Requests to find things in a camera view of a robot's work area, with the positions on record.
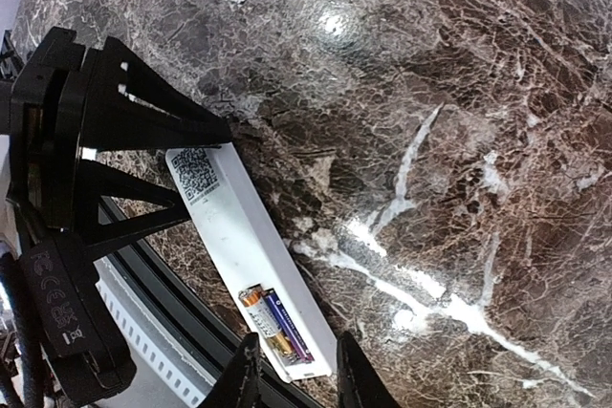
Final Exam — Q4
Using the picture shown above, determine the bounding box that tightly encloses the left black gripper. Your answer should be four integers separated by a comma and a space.
1, 27, 232, 260

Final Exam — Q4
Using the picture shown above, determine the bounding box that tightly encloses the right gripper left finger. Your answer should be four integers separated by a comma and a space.
198, 333, 262, 408

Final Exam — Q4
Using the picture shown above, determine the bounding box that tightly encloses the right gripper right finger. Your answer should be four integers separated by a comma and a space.
337, 332, 400, 408

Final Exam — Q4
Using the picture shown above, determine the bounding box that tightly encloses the blue battery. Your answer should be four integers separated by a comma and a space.
264, 289, 314, 363

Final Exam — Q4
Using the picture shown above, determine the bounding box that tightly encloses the orange battery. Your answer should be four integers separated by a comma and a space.
238, 287, 296, 363

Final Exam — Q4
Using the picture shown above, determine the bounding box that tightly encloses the white remote control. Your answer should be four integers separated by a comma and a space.
165, 144, 337, 382

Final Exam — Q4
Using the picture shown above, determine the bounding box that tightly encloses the black front rail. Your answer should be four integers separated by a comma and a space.
95, 197, 326, 408

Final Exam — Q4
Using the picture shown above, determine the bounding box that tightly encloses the white slotted cable duct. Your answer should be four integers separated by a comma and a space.
96, 259, 215, 407

